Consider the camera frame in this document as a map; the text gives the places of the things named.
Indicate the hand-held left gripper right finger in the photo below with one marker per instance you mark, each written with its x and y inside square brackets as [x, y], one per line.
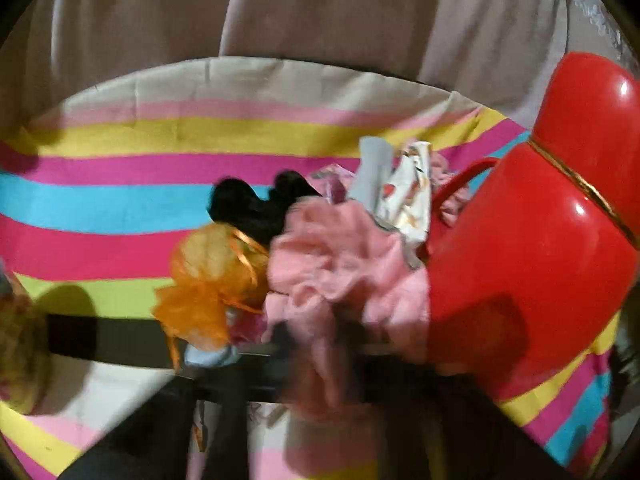
[415, 420]

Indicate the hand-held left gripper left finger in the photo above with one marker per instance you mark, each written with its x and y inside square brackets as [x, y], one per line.
[227, 425]

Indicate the light blue cloth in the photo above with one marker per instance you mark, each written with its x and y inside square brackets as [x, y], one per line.
[210, 356]

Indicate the orange organza bag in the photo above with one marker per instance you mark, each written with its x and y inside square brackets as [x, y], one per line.
[210, 280]

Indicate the pink fluffy cloth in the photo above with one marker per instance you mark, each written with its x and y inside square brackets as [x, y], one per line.
[340, 260]

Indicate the black cloth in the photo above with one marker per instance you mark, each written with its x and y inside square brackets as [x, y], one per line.
[240, 210]

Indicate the white printed cloth pouch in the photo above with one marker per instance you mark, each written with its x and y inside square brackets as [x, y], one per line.
[412, 200]

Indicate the grey cloth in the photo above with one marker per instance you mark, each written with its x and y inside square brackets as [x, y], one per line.
[372, 170]

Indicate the red thermos jug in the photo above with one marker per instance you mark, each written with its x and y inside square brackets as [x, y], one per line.
[525, 260]

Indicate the glass jar with metal lid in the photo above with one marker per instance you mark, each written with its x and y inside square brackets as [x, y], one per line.
[20, 350]

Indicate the striped colourful cloth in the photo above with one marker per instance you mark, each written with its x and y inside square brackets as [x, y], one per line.
[125, 200]

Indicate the pink knit cloth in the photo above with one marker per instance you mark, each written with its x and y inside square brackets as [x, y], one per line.
[442, 170]

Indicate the pink printed cloth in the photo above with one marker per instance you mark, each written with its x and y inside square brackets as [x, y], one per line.
[330, 182]

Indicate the beige curtain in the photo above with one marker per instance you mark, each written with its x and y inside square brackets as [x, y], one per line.
[325, 10]

